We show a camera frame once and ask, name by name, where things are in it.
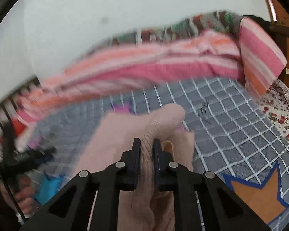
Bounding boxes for red pillow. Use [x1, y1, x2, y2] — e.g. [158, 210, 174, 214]
[12, 118, 29, 137]

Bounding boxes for black cable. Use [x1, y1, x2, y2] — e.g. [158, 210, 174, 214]
[0, 132, 27, 223]

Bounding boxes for pink knit sweater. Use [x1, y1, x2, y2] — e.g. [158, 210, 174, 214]
[71, 104, 195, 230]

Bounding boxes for grey checked bedsheet with stars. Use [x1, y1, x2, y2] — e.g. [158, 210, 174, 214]
[32, 78, 289, 230]

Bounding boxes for dark wooden headboard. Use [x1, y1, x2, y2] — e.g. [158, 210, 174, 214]
[0, 76, 40, 142]

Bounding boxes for pink striped quilt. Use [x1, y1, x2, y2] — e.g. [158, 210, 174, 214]
[14, 16, 288, 123]

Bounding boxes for floral patchwork blanket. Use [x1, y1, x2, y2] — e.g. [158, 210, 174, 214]
[88, 11, 243, 55]

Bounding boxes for floral white bedsheet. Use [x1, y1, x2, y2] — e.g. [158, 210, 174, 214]
[256, 79, 289, 143]

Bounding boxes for brown wooden door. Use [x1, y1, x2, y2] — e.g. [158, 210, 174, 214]
[265, 0, 289, 27]

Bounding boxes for person's left hand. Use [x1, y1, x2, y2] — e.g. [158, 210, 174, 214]
[0, 175, 36, 215]

